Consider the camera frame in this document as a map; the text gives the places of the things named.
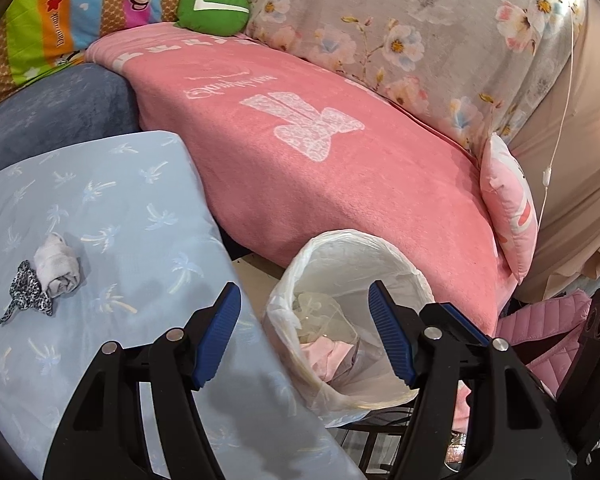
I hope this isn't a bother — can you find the grey floral blanket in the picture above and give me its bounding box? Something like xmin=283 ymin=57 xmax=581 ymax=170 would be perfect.
xmin=205 ymin=0 xmax=588 ymax=158

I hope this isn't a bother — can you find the green cushion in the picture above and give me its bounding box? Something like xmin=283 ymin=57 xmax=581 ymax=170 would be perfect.
xmin=176 ymin=0 xmax=251 ymax=37

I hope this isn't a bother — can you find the blue-grey sofa cushion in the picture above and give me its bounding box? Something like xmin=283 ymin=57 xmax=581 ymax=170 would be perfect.
xmin=0 ymin=62 xmax=141 ymax=181

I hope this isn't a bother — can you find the light pink cloth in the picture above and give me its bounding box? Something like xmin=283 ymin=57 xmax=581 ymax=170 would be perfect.
xmin=300 ymin=335 xmax=376 ymax=382

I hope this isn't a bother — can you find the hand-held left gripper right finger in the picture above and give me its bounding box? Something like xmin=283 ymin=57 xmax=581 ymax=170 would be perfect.
xmin=368 ymin=280 xmax=576 ymax=480

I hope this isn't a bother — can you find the bin with white plastic liner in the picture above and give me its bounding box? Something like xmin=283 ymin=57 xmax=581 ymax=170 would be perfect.
xmin=261 ymin=229 xmax=438 ymax=423

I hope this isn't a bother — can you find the pink blanket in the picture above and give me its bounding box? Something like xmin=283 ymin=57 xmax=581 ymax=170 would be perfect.
xmin=85 ymin=22 xmax=513 ymax=433

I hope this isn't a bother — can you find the white cloth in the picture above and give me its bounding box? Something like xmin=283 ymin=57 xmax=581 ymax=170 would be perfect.
xmin=34 ymin=232 xmax=81 ymax=295

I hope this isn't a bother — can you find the leopard print scrunchie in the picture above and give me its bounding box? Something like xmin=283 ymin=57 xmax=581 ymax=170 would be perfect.
xmin=0 ymin=260 xmax=56 ymax=325

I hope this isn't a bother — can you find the white cable with switch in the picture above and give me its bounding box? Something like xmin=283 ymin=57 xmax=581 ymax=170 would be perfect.
xmin=537 ymin=0 xmax=578 ymax=221

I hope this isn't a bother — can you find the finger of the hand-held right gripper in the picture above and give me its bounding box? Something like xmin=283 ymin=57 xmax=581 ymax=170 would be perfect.
xmin=432 ymin=301 xmax=492 ymax=348

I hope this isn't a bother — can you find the light blue palm-print tablecloth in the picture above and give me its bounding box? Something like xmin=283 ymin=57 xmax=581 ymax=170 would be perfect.
xmin=0 ymin=130 xmax=366 ymax=480

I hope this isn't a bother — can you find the clear plastic bag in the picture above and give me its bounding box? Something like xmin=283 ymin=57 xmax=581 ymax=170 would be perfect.
xmin=292 ymin=290 xmax=361 ymax=346

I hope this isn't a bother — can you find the pink quilted jacket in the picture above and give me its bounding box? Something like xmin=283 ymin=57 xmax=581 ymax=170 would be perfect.
xmin=495 ymin=290 xmax=593 ymax=401

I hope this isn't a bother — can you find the black metal rack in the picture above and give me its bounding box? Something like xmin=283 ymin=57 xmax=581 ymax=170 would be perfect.
xmin=330 ymin=405 xmax=421 ymax=480

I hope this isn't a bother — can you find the small pink pillow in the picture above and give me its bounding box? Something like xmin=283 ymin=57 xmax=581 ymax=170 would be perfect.
xmin=480 ymin=132 xmax=540 ymax=281

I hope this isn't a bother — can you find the beige cloth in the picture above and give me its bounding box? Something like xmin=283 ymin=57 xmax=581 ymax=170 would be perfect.
xmin=507 ymin=0 xmax=600 ymax=301

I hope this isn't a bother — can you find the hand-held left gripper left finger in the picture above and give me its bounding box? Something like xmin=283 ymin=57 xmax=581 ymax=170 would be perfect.
xmin=42 ymin=282 xmax=242 ymax=480

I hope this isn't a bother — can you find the colourful striped cartoon pillow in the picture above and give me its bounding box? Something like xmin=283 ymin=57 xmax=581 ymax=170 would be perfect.
xmin=0 ymin=0 xmax=213 ymax=118

